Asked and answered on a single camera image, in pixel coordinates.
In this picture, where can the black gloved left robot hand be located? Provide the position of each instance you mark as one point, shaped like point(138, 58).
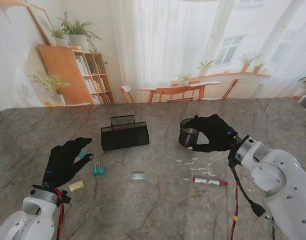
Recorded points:
point(60, 165)

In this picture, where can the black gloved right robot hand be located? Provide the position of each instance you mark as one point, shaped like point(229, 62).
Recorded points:
point(217, 135)

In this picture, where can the gold binder clip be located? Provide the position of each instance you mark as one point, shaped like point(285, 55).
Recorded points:
point(76, 186)

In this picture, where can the pink marker with black cap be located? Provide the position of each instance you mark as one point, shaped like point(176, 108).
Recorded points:
point(188, 140)

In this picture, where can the black mesh pen cup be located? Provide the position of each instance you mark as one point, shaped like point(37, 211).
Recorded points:
point(183, 136)

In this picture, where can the white marker with red caps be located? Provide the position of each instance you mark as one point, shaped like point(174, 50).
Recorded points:
point(207, 181)

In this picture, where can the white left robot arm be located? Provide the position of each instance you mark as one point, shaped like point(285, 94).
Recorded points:
point(35, 215)

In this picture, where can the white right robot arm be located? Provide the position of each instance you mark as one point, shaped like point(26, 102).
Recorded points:
point(275, 175)

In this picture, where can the black mesh desk organizer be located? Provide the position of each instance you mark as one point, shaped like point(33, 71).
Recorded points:
point(125, 137)

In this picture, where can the teal binder clip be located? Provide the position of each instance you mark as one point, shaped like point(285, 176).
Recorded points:
point(81, 153)
point(99, 171)

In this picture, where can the printed room scene backdrop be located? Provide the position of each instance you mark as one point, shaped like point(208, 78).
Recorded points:
point(167, 37)

